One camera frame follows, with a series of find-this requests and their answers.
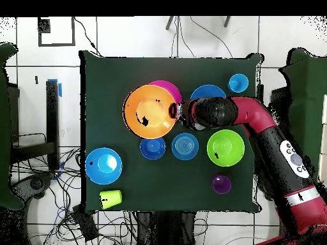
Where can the orange bowl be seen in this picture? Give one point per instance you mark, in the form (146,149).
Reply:
(150,112)

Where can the pink bowl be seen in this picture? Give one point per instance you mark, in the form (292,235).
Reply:
(171,89)

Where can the yellow-green cup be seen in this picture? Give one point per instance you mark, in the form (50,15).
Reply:
(111,199)

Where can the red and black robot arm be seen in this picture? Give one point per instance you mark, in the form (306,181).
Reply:
(255,114)

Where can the small light blue bowl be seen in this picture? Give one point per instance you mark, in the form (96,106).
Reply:
(185,146)

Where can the small dark blue bowl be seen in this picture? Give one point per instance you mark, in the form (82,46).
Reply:
(152,148)

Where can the large blue bowl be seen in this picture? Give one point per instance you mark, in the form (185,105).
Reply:
(103,166)
(208,92)

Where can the dark green tablecloth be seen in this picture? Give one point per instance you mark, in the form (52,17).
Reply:
(115,76)

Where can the lime green bowl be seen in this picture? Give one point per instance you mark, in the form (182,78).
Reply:
(225,148)

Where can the light blue cup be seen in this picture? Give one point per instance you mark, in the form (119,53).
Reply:
(238,83)

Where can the purple cup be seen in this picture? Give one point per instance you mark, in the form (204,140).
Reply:
(221,184)

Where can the green cloth covered table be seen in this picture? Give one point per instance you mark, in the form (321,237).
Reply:
(5,127)
(306,102)

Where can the black power strip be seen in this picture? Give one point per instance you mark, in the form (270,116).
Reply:
(85,224)

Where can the grey chair base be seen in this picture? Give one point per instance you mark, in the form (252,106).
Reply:
(35,183)

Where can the camera tripod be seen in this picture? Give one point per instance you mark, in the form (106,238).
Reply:
(169,23)

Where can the black stand post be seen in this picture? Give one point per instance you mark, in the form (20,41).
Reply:
(260,90)
(52,114)

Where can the black square floor frame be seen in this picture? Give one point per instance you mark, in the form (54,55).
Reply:
(44,25)

